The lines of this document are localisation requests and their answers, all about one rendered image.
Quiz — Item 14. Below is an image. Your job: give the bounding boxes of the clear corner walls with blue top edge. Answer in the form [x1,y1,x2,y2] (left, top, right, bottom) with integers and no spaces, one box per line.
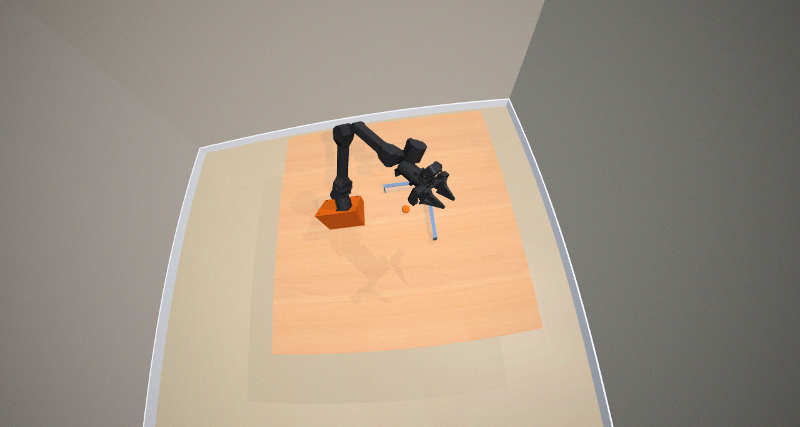
[384,185,434,238]

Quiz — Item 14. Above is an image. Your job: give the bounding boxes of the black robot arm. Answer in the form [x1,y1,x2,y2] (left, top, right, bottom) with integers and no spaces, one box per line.
[330,121,443,211]

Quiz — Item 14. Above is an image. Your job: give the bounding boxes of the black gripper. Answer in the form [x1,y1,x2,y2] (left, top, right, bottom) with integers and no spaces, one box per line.
[407,167,455,209]

